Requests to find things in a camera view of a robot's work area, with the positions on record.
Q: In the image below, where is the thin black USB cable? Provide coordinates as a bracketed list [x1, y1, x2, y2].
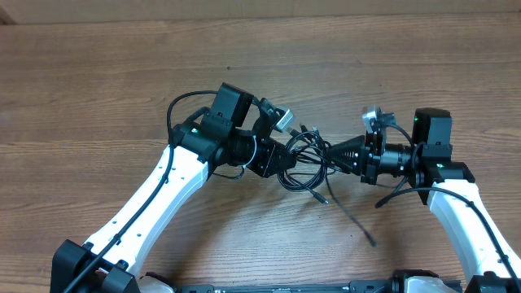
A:
[284, 125, 379, 248]

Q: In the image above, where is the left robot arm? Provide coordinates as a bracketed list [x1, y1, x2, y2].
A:
[50, 83, 296, 292]

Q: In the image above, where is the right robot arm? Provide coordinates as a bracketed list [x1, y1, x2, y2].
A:
[326, 107, 520, 292]

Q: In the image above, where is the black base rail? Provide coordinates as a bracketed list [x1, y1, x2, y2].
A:
[175, 280, 397, 293]

